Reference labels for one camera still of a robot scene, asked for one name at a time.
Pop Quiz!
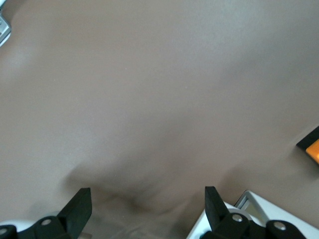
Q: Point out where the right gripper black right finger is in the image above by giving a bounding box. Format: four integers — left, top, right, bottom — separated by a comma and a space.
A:
201, 186, 250, 239

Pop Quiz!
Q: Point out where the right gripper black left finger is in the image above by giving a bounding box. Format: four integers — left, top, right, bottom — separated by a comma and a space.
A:
34, 188, 93, 239

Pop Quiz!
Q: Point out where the white drawer cabinet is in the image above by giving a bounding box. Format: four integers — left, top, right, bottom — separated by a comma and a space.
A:
185, 190, 319, 239

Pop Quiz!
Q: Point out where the orange button enclosure box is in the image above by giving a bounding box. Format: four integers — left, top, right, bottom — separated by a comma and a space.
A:
296, 125, 319, 165

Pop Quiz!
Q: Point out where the silver metal corner bracket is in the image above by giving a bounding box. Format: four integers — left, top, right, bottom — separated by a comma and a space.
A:
0, 13, 12, 47

